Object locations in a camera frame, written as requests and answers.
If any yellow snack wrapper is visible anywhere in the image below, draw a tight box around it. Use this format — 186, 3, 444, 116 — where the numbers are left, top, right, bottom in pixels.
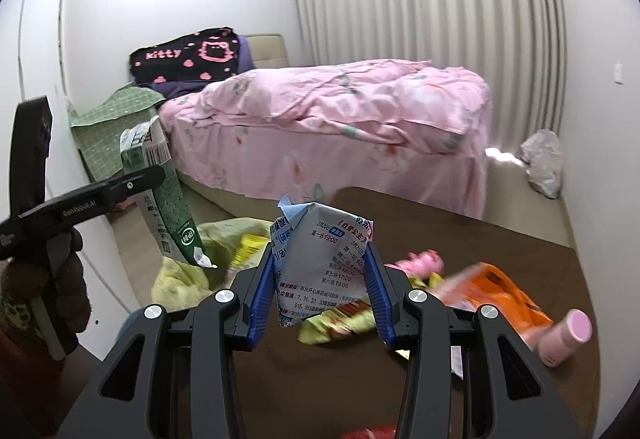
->
297, 270, 446, 346

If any white blue paper package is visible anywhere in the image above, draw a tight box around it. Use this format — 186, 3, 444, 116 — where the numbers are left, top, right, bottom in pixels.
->
270, 196, 373, 327

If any yellow plastic trash bag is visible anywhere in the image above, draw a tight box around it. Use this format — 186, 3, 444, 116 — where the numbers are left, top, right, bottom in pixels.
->
151, 218, 271, 312

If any orange snack bag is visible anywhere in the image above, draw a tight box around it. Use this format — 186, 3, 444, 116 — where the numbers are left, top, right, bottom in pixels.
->
430, 263, 553, 349

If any green white milk carton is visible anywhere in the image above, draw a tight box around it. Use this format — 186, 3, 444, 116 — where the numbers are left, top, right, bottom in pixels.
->
119, 115, 202, 265

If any left hand in glove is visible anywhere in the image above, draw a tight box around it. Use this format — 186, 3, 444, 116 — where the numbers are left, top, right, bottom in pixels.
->
1, 229, 91, 361

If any pink caterpillar toy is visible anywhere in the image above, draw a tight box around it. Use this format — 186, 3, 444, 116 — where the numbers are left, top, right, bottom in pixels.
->
387, 249, 444, 280

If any brown table cloth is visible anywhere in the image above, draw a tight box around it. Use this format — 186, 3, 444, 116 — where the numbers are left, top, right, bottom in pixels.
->
60, 186, 601, 439

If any green checkered nightstand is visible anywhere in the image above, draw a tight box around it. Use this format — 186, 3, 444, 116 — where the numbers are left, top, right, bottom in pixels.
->
67, 84, 165, 182

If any red snack wrapper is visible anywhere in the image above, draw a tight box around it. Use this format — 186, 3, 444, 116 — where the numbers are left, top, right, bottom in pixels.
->
341, 426, 396, 439

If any pink floral bed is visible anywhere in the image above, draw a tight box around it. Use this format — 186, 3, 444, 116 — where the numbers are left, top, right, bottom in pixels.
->
160, 60, 491, 218

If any pink cylindrical cup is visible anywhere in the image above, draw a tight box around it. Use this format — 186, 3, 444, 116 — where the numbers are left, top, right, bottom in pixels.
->
536, 309, 592, 367

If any black hello kitty blanket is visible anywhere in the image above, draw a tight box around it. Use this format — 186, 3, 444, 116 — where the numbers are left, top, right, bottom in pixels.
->
129, 27, 255, 100

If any clear plastic bag on floor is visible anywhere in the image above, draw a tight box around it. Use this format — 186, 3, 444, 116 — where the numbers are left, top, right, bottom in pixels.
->
521, 129, 563, 199

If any beige bed headboard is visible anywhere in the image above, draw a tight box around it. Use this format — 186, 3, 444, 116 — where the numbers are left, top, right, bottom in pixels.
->
246, 34, 290, 68

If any beige pleated curtain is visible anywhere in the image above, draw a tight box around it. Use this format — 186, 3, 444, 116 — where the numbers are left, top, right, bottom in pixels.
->
297, 0, 566, 151

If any white wall switch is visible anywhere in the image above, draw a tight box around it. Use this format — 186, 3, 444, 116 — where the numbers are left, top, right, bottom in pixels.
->
614, 63, 623, 84

